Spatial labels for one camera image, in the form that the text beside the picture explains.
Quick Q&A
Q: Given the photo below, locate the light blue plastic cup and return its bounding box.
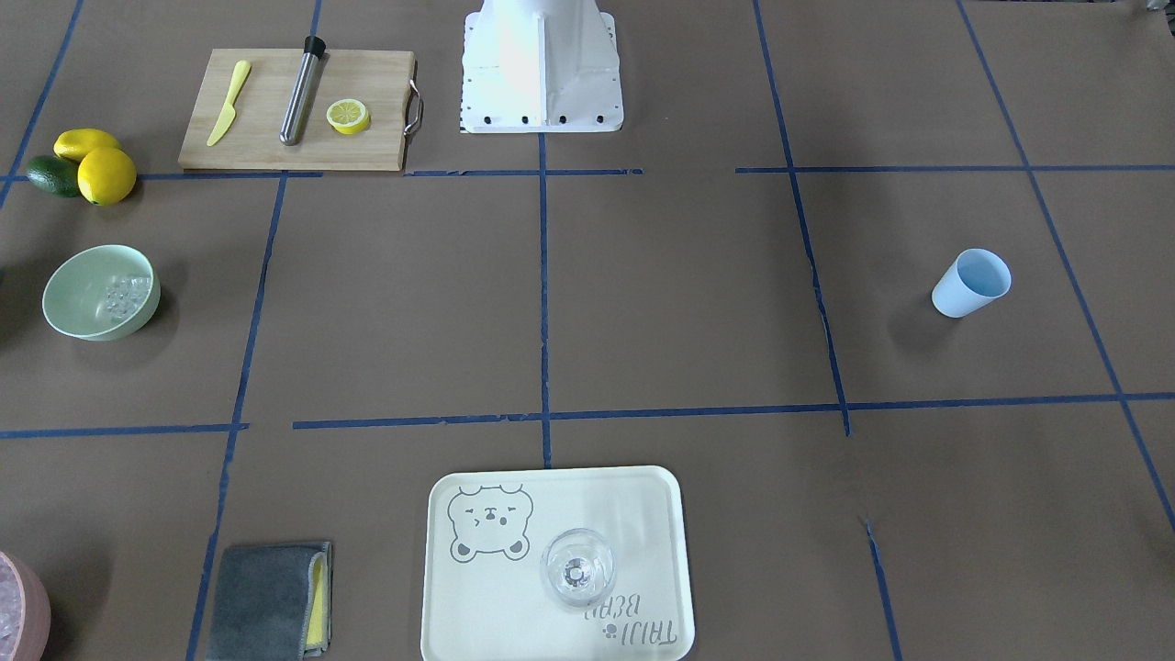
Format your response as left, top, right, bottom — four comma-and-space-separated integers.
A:
931, 248, 1013, 319

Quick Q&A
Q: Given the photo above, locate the green bowl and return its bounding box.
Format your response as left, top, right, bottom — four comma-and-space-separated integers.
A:
41, 244, 162, 342

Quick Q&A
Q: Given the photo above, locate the pink bowl with ice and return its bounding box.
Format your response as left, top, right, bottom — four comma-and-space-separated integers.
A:
1, 552, 51, 660

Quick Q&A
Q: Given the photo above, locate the cream serving tray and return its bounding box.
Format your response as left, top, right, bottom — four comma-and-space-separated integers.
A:
419, 465, 696, 660

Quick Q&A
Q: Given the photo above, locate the clear wine glass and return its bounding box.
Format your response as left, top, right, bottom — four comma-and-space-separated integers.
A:
541, 528, 617, 611

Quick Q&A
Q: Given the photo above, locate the half lemon slice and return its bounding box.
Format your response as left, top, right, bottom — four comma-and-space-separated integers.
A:
325, 99, 371, 135

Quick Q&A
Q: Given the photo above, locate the wooden cutting board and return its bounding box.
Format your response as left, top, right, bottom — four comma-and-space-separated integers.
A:
177, 49, 425, 173

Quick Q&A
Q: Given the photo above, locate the metal muddler black cap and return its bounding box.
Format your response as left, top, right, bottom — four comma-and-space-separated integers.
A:
278, 35, 325, 146

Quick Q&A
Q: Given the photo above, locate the yellow plastic knife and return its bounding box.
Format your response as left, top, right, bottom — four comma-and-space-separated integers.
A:
206, 60, 251, 147

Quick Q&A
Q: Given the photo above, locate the yellow lemon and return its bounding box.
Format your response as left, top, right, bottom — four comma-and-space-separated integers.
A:
53, 127, 122, 163
78, 147, 137, 205

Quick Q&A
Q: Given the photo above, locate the green lime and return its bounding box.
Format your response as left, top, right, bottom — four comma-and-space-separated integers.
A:
26, 155, 83, 198

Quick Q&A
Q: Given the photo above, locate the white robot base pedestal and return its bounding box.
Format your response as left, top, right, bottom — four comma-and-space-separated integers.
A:
459, 1, 625, 134

